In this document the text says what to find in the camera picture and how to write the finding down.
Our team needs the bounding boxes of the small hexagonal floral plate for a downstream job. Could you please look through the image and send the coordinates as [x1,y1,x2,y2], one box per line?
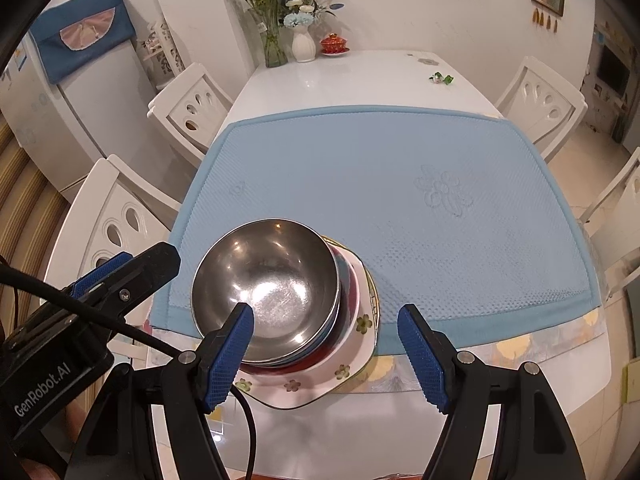
[234,248,380,410]

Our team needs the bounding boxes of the blue steel bowl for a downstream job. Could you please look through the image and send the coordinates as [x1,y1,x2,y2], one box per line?
[191,219,341,367]

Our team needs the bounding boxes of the red steel bowl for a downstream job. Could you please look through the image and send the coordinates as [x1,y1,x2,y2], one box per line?
[240,240,360,375]

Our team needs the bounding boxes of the round blue leaf plate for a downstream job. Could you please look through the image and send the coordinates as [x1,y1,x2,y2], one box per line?
[322,235,380,325]

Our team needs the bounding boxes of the white chair near left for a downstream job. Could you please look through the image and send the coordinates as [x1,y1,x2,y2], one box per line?
[44,155,181,289]

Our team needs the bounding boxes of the white chair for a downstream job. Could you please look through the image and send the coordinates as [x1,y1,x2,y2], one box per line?
[146,63,233,168]
[495,56,588,162]
[578,148,639,304]
[44,155,181,289]

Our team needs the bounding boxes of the white dining table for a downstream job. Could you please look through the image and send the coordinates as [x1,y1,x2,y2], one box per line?
[144,48,614,480]

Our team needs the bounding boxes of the white refrigerator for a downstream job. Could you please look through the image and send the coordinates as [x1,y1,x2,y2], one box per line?
[1,31,195,200]

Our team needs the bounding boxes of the white chair far left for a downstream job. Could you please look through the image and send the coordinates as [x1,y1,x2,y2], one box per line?
[146,63,233,168]

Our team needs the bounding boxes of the white chair near right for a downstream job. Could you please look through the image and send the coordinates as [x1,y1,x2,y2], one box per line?
[578,148,639,304]

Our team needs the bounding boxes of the blue textured table mat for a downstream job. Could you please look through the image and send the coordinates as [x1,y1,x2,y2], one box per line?
[150,106,601,354]

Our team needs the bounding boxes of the blue fridge cover cloth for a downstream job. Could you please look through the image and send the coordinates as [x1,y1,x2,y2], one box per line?
[29,0,136,84]

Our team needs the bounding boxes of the red lidded teacup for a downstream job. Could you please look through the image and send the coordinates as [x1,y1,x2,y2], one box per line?
[320,32,349,56]

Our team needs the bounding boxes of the white vase with flowers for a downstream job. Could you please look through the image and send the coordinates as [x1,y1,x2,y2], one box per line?
[281,0,344,63]

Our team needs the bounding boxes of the white chair far right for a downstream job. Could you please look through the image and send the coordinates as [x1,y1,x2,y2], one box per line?
[495,56,588,162]

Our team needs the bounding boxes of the green candy wrapper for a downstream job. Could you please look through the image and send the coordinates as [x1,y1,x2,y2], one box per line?
[430,72,454,86]

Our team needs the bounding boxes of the hanging orange ornaments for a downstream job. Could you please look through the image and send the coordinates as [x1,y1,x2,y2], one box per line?
[532,8,559,34]

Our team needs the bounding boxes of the black cable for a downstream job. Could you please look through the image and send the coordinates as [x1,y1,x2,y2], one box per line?
[0,253,260,480]

